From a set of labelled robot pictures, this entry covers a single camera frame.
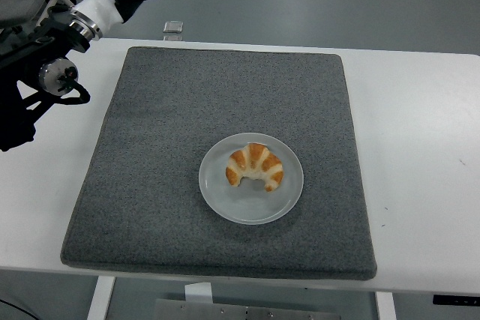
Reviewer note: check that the golden brown croissant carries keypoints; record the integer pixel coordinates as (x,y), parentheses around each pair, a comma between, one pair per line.
(255,164)

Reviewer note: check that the white table leg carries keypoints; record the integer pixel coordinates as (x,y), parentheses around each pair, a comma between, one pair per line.
(100,297)
(386,307)

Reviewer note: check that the white bracket under table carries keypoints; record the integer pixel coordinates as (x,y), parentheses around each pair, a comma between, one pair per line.
(198,293)

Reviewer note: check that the silver floor socket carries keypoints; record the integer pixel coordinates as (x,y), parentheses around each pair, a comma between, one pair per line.
(173,26)

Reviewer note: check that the black table control panel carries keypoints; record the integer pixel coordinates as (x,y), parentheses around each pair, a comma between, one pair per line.
(455,299)

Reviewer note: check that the grey metal plate with screws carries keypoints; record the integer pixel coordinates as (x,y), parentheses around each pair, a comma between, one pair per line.
(243,310)

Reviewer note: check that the grey felt mat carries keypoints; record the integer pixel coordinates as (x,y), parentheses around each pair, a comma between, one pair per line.
(225,91)

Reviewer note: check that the pale grey round plate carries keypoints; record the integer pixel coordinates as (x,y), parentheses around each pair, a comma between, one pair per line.
(232,204)

